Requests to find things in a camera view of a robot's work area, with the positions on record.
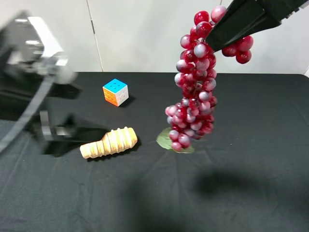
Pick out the ridged tan bread roll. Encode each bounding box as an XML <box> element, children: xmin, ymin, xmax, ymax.
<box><xmin>80</xmin><ymin>127</ymin><xmax>138</xmax><ymax>159</ymax></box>

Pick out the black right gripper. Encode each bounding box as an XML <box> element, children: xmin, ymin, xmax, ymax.
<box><xmin>205</xmin><ymin>0</ymin><xmax>309</xmax><ymax>51</ymax></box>

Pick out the black tablecloth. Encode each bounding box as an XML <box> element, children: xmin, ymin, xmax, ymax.
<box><xmin>0</xmin><ymin>72</ymin><xmax>309</xmax><ymax>232</ymax></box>

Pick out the colourful puzzle cube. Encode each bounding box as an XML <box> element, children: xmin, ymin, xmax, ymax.
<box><xmin>102</xmin><ymin>79</ymin><xmax>129</xmax><ymax>107</ymax></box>

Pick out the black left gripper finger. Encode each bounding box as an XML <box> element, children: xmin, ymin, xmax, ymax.
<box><xmin>40</xmin><ymin>111</ymin><xmax>108</xmax><ymax>157</ymax></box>

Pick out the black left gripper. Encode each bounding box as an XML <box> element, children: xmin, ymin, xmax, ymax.
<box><xmin>0</xmin><ymin>11</ymin><xmax>82</xmax><ymax>147</ymax></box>

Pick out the red plastic grape bunch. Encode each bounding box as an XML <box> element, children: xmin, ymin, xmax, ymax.
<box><xmin>156</xmin><ymin>5</ymin><xmax>254</xmax><ymax>154</ymax></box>

